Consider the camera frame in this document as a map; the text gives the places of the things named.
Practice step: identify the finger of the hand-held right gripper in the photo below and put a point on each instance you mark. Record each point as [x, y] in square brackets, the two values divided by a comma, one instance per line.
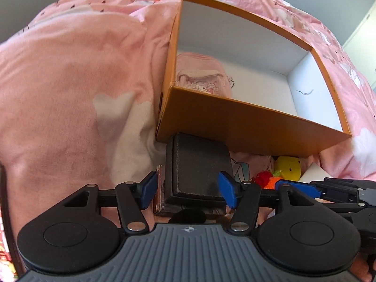
[305, 188]
[340, 207]

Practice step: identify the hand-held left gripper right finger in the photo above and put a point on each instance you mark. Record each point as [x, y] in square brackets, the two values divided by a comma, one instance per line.
[227, 189]

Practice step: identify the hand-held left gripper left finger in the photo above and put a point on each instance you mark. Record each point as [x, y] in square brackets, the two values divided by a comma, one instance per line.
[148, 189]

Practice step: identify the black and gold gift box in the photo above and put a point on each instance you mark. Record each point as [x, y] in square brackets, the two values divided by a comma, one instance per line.
[196, 167]

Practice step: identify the orange cardboard box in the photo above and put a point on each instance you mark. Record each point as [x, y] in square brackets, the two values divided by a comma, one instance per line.
[249, 129]

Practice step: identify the person's right hand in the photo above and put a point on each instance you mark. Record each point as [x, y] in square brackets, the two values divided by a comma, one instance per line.
[364, 268]

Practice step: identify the white flat card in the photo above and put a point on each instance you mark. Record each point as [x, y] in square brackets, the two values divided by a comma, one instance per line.
[312, 173]

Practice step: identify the yellow plush toy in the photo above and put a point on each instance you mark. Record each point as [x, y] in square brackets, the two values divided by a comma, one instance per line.
[289, 167]

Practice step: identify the red and orange knitted toy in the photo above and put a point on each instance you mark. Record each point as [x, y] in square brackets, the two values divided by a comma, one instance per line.
[263, 179]

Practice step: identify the pink printed pouch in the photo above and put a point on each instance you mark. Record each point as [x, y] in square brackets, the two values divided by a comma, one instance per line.
[199, 70]

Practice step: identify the pink printed blanket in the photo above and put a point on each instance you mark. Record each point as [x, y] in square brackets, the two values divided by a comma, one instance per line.
[73, 79]

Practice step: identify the white wardrobe door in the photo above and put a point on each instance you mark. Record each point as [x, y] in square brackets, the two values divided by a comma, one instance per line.
[364, 50]

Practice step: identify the red printed packet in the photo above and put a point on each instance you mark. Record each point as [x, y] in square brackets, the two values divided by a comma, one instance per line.
[4, 252]

